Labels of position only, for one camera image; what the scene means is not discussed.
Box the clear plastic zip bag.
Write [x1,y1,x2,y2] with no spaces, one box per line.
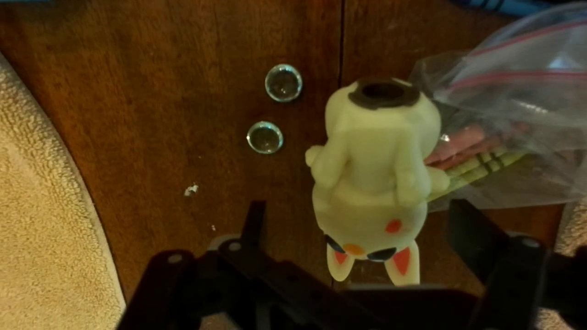
[408,2,587,212]

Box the clear glass bead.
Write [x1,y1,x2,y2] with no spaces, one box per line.
[246,121,284,154]
[265,64,303,102]

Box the heap of pink green strips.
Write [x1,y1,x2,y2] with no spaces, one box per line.
[424,123,528,202]

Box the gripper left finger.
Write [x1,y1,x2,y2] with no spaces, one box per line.
[117,200,341,330]

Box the white rabbit toy figure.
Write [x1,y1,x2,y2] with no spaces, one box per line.
[305,77,451,287]

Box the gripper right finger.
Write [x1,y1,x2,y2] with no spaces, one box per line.
[448,199,587,330]

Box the blue striped cloth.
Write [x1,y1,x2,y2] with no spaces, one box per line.
[465,0,553,17]

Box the beige fleece cloth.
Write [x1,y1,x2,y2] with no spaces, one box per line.
[537,199,587,330]
[0,53,127,330]

